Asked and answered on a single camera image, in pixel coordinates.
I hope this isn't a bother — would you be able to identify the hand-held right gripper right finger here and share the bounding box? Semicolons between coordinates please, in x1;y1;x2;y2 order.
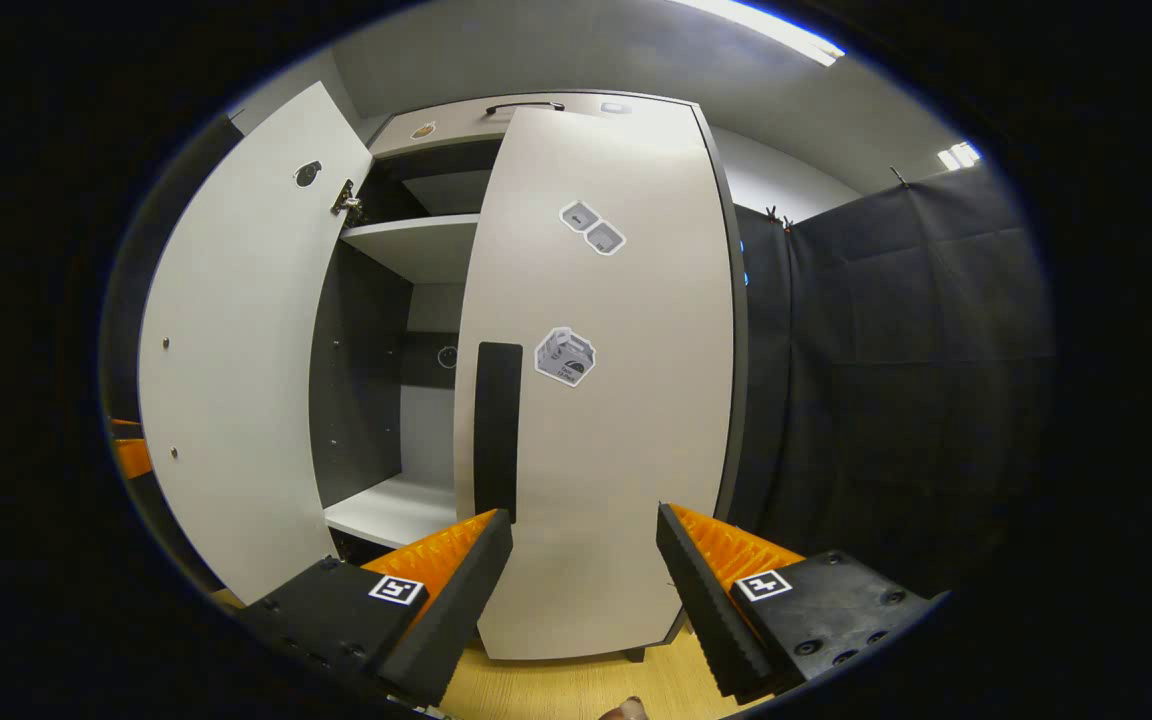
656;503;937;703

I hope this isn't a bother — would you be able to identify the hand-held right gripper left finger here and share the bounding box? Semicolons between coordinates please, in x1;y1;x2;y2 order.
236;508;515;706

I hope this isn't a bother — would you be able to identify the white cabinet door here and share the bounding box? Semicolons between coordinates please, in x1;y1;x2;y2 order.
454;105;737;663
138;82;374;606

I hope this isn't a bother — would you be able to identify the white and grey cabinet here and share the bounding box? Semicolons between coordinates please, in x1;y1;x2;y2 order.
311;90;749;663

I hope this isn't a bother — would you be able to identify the white cabinet shelf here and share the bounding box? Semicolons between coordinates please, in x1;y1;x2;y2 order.
323;473;459;551
341;213;482;286

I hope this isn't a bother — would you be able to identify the metal door hinge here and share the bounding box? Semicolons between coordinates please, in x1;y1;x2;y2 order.
331;180;367;227

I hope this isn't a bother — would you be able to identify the beige cabinet drawer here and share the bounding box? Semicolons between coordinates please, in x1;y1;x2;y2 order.
371;92;707;159

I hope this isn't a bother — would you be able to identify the long ceiling light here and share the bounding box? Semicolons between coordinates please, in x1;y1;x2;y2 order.
671;0;847;68

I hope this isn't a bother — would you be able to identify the black door handle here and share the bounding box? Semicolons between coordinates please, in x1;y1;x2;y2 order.
474;342;524;523

